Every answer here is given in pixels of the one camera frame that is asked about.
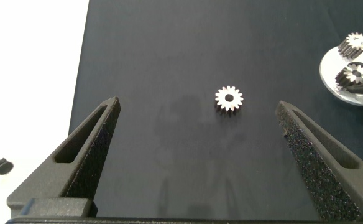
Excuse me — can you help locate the small steel gear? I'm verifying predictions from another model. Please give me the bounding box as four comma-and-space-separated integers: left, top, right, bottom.
338, 32, 363, 61
334, 62, 363, 90

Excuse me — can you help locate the round white plate with pins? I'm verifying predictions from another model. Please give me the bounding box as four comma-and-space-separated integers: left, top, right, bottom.
319, 45, 363, 107

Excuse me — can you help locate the dark mat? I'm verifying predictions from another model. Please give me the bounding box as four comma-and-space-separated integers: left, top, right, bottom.
68, 0, 363, 218

